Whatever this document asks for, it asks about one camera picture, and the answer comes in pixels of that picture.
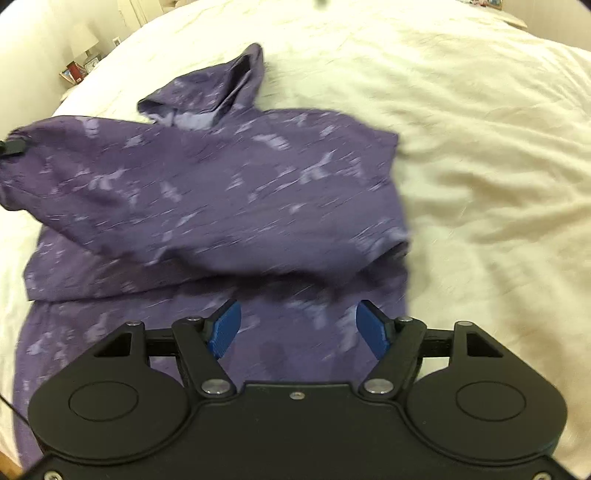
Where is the white table lamp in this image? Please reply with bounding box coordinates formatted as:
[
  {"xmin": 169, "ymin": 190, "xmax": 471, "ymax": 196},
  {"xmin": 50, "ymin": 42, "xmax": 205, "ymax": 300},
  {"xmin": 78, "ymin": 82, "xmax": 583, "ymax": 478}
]
[{"xmin": 68, "ymin": 24, "xmax": 101, "ymax": 60}]

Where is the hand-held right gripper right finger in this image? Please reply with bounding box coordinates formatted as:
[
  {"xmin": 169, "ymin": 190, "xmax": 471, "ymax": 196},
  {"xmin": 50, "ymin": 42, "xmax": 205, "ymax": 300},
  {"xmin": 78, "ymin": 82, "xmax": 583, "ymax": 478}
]
[{"xmin": 355, "ymin": 299, "xmax": 505, "ymax": 397}]

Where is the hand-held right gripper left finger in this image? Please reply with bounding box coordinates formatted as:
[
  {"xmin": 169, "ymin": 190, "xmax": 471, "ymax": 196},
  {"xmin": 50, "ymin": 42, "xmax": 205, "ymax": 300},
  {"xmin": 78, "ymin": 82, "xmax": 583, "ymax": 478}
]
[{"xmin": 93, "ymin": 299, "xmax": 242, "ymax": 397}]

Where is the thin black cable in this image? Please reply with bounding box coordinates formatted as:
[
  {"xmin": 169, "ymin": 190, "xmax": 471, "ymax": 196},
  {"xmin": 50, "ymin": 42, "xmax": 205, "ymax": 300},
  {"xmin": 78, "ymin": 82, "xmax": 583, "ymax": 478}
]
[{"xmin": 0, "ymin": 393, "xmax": 29, "ymax": 424}]

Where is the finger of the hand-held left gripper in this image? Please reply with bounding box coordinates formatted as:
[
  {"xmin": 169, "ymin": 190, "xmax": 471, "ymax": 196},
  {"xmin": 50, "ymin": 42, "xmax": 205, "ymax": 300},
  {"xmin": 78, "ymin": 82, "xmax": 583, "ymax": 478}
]
[{"xmin": 0, "ymin": 138, "xmax": 27, "ymax": 160}]

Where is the red picture frame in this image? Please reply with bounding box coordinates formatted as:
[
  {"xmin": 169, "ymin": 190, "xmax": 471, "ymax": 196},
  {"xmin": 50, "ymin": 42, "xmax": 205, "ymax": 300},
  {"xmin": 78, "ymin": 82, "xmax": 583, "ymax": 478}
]
[{"xmin": 59, "ymin": 61, "xmax": 83, "ymax": 85}]

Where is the bed with cream bedspread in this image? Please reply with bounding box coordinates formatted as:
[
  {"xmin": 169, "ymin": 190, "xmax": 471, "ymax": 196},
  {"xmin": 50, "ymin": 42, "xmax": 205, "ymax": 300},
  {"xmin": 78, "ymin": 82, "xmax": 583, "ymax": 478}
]
[{"xmin": 0, "ymin": 0, "xmax": 591, "ymax": 480}]

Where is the purple patterned hoodie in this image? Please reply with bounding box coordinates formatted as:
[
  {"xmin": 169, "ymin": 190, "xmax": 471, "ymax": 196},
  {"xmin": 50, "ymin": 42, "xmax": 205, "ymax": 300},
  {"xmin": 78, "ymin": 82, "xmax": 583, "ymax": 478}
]
[{"xmin": 0, "ymin": 43, "xmax": 414, "ymax": 467}]

